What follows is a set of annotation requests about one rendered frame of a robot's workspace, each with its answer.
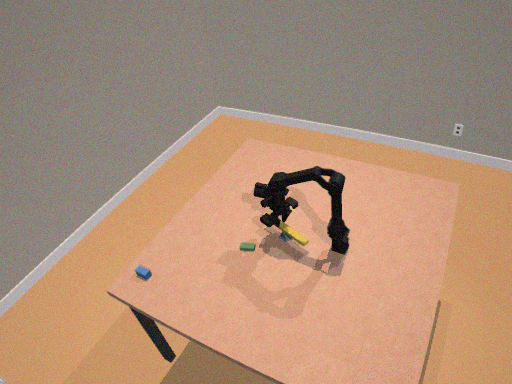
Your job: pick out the small green block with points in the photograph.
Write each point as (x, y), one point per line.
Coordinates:
(247, 246)

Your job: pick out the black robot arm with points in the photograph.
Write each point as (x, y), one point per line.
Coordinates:
(276, 191)

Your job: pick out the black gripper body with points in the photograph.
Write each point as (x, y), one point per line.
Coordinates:
(278, 209)

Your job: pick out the blue rectangular block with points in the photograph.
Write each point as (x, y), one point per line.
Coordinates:
(143, 272)

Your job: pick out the yellow bar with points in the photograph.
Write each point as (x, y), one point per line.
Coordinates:
(293, 234)

